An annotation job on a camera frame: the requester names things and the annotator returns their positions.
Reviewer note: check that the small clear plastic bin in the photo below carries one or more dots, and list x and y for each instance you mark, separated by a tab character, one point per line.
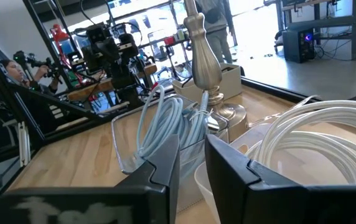
204	186

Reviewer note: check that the white shade silver table lamp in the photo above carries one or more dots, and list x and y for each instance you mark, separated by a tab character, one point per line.
204	62

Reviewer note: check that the black computer box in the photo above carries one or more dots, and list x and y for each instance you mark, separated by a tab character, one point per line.
296	46

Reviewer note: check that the red plastic item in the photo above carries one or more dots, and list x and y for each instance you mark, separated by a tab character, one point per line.
58	32

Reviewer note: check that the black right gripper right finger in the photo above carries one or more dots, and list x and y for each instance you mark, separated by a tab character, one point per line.
243	199

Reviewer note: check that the large clear plastic bin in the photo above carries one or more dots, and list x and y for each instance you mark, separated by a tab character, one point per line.
125	140

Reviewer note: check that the person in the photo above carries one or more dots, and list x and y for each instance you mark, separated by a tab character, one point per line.
14	73
218	40

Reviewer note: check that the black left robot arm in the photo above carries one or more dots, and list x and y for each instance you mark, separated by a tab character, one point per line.
125	77

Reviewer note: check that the wooden background table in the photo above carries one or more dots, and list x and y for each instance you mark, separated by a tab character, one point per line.
81	91

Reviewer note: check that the black handheld camera rig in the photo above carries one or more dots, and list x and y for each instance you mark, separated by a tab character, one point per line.
28	59

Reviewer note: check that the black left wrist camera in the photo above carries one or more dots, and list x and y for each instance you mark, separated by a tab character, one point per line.
96	34

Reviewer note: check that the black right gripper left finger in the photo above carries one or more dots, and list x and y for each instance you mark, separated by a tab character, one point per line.
156	186

